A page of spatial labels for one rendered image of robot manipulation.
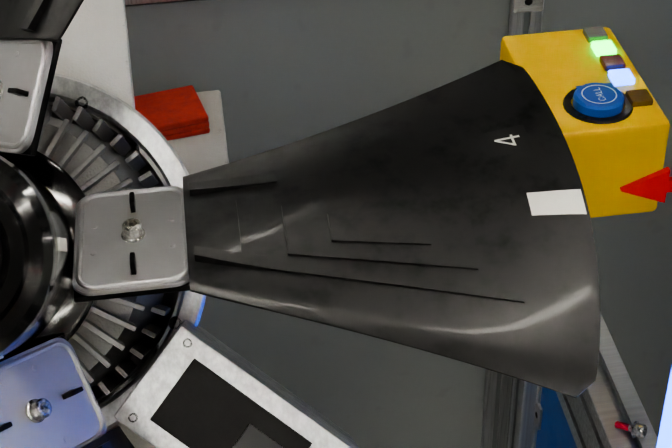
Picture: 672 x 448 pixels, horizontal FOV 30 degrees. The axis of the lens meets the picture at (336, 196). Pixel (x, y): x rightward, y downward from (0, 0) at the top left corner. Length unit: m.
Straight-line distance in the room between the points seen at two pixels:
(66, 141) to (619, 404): 0.52
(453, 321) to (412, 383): 1.17
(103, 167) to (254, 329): 0.93
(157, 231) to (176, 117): 0.66
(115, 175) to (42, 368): 0.15
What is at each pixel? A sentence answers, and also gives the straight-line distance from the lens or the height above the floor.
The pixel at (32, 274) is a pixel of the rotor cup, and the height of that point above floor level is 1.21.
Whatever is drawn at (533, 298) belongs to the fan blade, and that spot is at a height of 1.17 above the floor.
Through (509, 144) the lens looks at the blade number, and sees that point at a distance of 0.75.
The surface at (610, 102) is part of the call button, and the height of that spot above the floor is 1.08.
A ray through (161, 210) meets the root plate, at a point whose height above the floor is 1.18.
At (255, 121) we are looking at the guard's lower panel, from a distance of 1.52.
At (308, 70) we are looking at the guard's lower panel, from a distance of 1.49.
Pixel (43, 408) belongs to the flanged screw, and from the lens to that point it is 0.73.
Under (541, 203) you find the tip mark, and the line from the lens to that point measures 0.73.
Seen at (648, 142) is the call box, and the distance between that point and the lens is 1.03.
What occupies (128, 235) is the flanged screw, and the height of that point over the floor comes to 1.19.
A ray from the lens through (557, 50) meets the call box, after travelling 1.10.
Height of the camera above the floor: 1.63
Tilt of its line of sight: 37 degrees down
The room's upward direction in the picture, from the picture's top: 2 degrees counter-clockwise
